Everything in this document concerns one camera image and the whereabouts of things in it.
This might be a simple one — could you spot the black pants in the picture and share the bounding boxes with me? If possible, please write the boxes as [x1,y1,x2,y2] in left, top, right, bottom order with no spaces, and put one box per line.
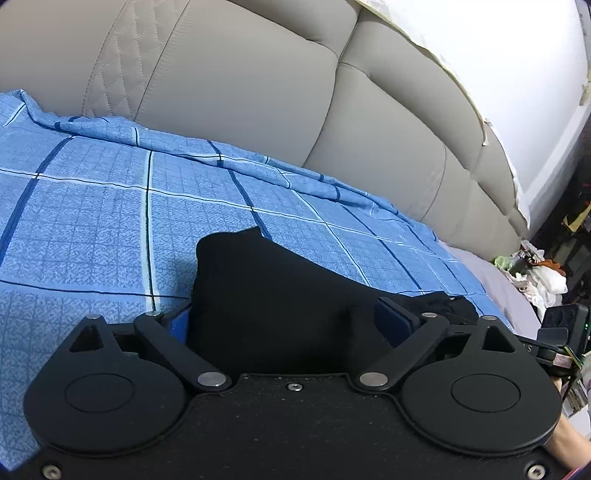
[186,228,479,377]

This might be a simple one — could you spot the person right hand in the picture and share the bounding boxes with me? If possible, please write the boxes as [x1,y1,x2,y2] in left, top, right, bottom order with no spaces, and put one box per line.
[544,375,591,476]

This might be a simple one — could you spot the lavender bed sheet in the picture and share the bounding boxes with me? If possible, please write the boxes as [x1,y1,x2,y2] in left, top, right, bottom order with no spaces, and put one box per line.
[440,242,541,340]

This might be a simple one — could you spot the cluttered items beside bed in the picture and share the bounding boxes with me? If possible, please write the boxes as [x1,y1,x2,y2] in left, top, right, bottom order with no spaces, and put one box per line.
[493,193,591,310]

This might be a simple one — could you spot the blue checkered bed sheet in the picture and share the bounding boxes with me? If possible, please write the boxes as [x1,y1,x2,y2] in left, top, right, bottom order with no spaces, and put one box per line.
[1,90,498,470]

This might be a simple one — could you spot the beige padded headboard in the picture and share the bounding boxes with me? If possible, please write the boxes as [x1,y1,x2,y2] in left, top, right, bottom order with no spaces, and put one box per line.
[1,1,529,259]

